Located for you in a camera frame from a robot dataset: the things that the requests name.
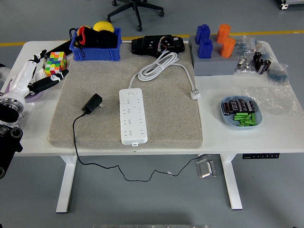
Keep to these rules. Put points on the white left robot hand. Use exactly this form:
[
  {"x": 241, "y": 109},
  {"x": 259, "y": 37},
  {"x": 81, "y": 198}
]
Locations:
[{"x": 22, "y": 78}]

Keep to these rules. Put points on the purple tray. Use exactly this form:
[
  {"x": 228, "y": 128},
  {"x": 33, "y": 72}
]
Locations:
[{"x": 35, "y": 97}]

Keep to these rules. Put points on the colourful puzzle cube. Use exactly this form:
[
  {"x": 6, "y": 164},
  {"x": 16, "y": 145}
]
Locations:
[{"x": 55, "y": 63}]

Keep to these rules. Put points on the black flat box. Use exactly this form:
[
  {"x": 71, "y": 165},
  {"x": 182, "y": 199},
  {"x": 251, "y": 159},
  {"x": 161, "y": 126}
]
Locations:
[{"x": 60, "y": 46}]

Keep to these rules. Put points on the blue plastic bin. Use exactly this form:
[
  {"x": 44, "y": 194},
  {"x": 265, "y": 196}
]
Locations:
[{"x": 95, "y": 54}]

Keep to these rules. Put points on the black cloth with red trim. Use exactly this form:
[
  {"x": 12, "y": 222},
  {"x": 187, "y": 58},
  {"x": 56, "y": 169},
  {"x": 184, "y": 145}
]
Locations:
[{"x": 102, "y": 39}]

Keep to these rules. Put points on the yellow ball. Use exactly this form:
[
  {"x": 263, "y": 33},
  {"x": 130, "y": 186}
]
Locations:
[{"x": 103, "y": 25}]

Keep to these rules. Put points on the white table leg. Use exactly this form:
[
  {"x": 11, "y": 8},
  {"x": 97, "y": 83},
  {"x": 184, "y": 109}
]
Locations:
[
  {"x": 231, "y": 185},
  {"x": 66, "y": 185}
]

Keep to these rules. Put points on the black office chair base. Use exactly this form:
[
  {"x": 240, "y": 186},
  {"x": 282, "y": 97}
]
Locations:
[{"x": 136, "y": 9}]

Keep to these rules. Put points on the grey-brown mat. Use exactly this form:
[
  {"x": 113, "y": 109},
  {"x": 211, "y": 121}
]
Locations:
[{"x": 166, "y": 118}]

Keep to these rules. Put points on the blue bottle-shaped block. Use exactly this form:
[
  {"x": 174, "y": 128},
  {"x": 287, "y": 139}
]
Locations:
[
  {"x": 205, "y": 48},
  {"x": 203, "y": 32}
]

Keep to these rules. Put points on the grey block base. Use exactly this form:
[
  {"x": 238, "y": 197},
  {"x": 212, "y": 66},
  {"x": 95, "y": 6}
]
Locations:
[{"x": 213, "y": 66}]

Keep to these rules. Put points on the metal foot pedal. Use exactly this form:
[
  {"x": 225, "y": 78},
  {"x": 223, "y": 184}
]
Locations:
[{"x": 204, "y": 168}]

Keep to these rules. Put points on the orange cylinder block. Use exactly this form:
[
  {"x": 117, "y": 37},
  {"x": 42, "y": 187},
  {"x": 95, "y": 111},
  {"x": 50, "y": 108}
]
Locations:
[
  {"x": 223, "y": 33},
  {"x": 227, "y": 47}
]

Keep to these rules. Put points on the black cylindrical battery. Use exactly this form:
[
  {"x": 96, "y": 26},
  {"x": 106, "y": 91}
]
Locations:
[
  {"x": 251, "y": 107},
  {"x": 234, "y": 105},
  {"x": 242, "y": 105},
  {"x": 226, "y": 108}
]

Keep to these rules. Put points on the light blue tray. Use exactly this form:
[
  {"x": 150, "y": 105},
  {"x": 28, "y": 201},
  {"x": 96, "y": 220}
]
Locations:
[{"x": 229, "y": 122}]

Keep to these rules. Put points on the green small battery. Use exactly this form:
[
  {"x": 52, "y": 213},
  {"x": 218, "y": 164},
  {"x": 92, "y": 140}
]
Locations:
[
  {"x": 245, "y": 121},
  {"x": 253, "y": 118},
  {"x": 240, "y": 117},
  {"x": 240, "y": 114},
  {"x": 248, "y": 116},
  {"x": 243, "y": 124}
]

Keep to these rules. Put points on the clear bag of metal parts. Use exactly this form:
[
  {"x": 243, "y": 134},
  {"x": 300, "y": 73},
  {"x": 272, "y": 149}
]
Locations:
[{"x": 244, "y": 67}]

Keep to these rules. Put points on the clear bag of blue resistors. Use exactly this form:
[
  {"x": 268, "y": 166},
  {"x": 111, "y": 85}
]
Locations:
[{"x": 245, "y": 46}]

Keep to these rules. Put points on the black cylindrical capacitor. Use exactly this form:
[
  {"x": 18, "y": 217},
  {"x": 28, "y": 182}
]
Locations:
[
  {"x": 257, "y": 57},
  {"x": 264, "y": 66},
  {"x": 259, "y": 64}
]

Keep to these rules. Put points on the black table control panel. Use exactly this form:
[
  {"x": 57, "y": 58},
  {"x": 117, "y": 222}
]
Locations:
[{"x": 260, "y": 156}]

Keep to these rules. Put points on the large empty clear bag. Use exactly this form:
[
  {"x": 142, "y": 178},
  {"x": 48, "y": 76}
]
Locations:
[{"x": 273, "y": 99}]

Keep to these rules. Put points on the clear bag of blue parts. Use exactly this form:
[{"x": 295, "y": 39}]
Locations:
[{"x": 278, "y": 74}]

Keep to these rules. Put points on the white cart with wheel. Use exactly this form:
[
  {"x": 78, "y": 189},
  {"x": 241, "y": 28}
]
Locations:
[{"x": 289, "y": 3}]

